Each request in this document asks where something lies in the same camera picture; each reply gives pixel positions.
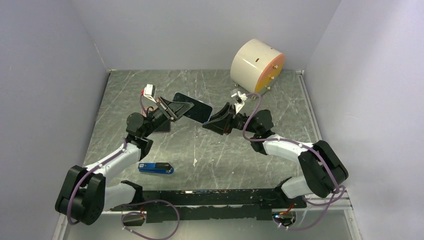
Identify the pink phone case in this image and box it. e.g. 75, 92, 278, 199
140, 106, 154, 117

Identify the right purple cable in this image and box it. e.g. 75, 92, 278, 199
241, 92, 347, 232

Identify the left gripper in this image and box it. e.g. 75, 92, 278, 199
142, 95, 195, 138

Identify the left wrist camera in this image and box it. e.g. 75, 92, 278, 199
142, 84, 157, 103

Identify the blue black stapler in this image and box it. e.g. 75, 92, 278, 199
138, 162, 174, 175

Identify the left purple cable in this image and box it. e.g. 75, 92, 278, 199
66, 94, 181, 240

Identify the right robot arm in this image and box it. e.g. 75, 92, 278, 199
202, 103, 349, 208

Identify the dark blue-edged phone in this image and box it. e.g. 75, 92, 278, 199
173, 92, 213, 124

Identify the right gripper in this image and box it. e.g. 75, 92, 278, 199
202, 103, 259, 136

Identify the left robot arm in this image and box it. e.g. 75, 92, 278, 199
55, 97, 195, 225

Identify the purple cable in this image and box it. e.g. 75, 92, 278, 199
66, 94, 181, 240
241, 92, 347, 232

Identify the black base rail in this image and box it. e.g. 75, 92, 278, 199
113, 188, 307, 223

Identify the black phone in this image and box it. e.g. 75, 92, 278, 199
153, 121, 171, 133

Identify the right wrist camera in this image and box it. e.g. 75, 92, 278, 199
231, 88, 248, 114

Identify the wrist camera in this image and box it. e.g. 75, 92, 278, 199
231, 88, 248, 114
142, 84, 157, 103

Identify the cream cylindrical drawer box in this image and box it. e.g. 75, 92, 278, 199
230, 39, 286, 95

